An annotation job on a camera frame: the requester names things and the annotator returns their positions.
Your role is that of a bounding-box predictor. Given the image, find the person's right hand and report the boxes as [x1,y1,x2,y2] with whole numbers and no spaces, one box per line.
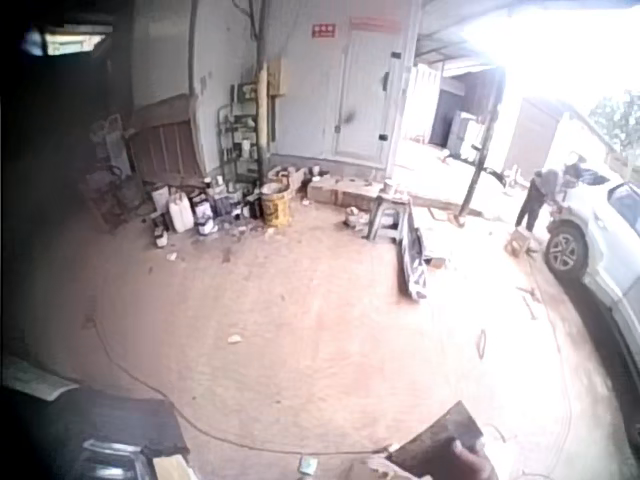
[451,439,500,480]

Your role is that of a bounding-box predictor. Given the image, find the leaning car body panel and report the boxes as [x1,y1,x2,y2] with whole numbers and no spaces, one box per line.
[396,199,431,302]

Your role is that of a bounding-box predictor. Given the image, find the small wooden stool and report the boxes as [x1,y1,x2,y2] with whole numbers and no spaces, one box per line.
[504,227,534,258]

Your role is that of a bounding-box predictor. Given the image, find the white car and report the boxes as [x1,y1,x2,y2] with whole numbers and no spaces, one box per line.
[543,172,640,396]

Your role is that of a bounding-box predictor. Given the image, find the grey plastic stool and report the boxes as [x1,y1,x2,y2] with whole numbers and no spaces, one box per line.
[366,194,412,244]

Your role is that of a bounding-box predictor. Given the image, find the white paint pail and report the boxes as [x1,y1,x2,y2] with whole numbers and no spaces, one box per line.
[343,205,372,231]

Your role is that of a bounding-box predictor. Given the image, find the pale wooden piece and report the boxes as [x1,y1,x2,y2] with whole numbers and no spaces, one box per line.
[151,452,200,480]

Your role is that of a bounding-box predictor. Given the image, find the row of cardboard boxes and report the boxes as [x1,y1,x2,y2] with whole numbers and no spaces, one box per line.
[306,175,384,209]

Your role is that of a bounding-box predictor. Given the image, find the black slanted pole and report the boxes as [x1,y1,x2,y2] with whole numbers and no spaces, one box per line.
[459,69,504,217]

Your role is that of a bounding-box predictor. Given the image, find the yellow paint bucket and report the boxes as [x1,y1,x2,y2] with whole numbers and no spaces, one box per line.
[259,182,293,229]

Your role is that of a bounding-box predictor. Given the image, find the white appliance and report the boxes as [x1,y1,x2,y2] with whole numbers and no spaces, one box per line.
[451,109,482,157]

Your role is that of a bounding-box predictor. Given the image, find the woven basket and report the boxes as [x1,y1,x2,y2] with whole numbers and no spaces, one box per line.
[267,163,307,195]

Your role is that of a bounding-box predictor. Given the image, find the black mat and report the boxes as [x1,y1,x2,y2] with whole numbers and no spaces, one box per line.
[47,383,192,464]

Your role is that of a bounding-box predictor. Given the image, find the heap of paint cans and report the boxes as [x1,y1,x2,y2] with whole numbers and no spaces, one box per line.
[148,173,263,249]

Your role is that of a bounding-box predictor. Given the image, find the grey metal part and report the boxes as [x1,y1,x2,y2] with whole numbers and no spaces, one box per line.
[73,438,154,480]

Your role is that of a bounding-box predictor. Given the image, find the green tree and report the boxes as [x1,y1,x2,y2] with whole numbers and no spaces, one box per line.
[587,89,640,157]

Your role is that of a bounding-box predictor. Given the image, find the white double door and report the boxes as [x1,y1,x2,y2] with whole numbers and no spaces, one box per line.
[328,19,407,162]

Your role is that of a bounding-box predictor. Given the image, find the white plastic jerry can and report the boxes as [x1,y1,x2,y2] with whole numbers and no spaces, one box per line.
[167,192,196,234]

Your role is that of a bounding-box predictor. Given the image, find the metal rack with containers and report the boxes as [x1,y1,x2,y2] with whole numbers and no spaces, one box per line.
[216,81,261,187]

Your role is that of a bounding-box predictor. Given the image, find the brown wooden panel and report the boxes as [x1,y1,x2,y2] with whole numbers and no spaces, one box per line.
[126,93,207,184]

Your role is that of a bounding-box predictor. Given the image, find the white sheet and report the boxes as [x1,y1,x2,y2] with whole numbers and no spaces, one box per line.
[0,353,80,402]

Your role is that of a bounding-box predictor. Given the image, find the long floor cable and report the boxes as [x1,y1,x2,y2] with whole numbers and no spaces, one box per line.
[83,307,396,457]

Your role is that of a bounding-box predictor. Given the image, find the tan support post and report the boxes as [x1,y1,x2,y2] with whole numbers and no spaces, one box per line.
[251,0,274,190]

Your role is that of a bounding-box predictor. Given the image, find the yellow wall box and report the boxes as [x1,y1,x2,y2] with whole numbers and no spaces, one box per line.
[267,56,291,98]

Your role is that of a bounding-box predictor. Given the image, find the rusty metal frame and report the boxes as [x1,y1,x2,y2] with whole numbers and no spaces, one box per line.
[78,163,152,234]

